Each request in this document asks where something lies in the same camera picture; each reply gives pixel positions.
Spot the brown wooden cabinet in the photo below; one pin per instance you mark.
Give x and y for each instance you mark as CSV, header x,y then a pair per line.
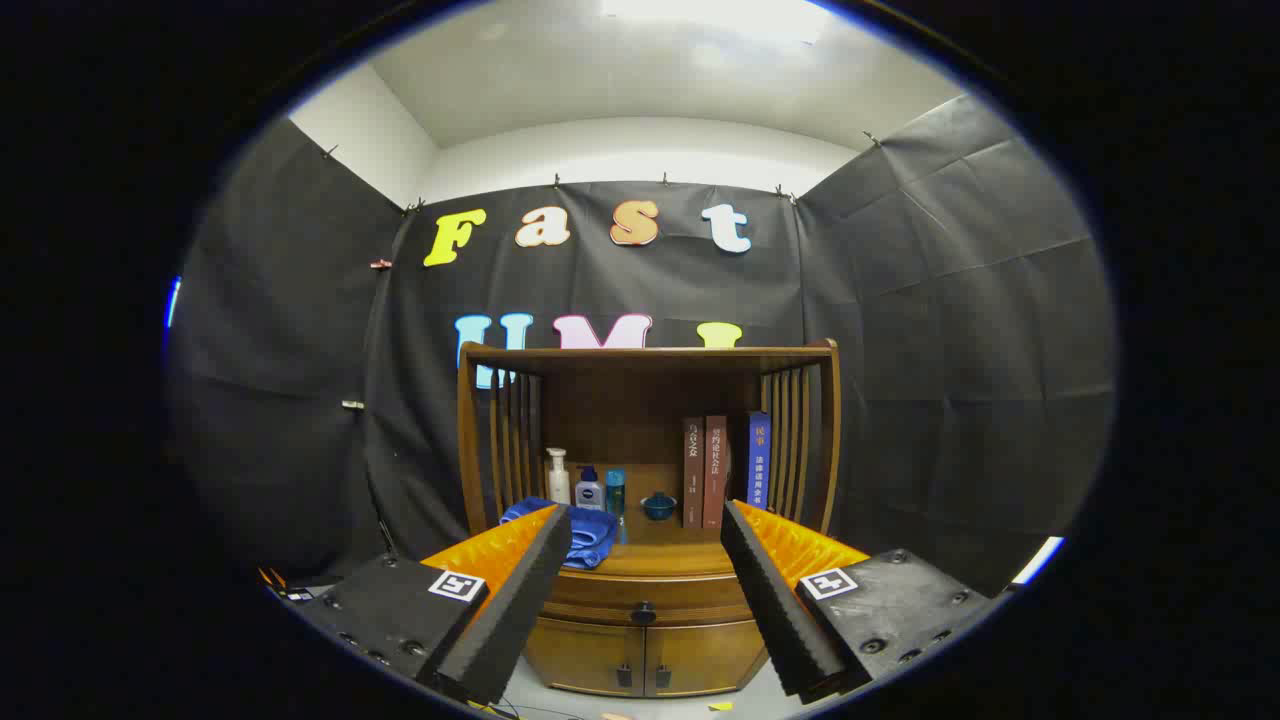
x,y
620,400

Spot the folded blue towel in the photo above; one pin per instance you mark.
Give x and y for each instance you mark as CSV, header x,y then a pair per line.
x,y
590,530

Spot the dark blue lidded teacup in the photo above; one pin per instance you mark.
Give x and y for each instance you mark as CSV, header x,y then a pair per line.
x,y
659,507

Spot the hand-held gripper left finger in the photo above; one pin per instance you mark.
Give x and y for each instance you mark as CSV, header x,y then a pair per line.
x,y
520,610

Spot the wooden cabinet door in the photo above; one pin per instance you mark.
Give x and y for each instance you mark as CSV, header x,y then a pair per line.
x,y
700,655
585,655

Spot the white pump bottle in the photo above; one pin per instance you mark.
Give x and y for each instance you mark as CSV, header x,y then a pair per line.
x,y
558,485

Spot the clear teal bottle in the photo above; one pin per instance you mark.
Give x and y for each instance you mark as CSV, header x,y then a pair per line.
x,y
616,490

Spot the brown book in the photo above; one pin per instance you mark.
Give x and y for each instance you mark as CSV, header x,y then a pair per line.
x,y
693,470
716,470

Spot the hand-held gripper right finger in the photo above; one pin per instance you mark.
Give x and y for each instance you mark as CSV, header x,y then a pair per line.
x,y
775,610

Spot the wooden countertop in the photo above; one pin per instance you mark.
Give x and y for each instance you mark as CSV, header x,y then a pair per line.
x,y
680,555

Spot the white bottle with blue cap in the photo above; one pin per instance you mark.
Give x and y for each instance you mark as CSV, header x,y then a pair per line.
x,y
589,493

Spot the wooden drawer with black knob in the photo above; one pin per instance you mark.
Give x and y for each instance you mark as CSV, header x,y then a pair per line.
x,y
600,598

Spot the blue book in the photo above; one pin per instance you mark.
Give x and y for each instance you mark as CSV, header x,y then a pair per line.
x,y
759,460

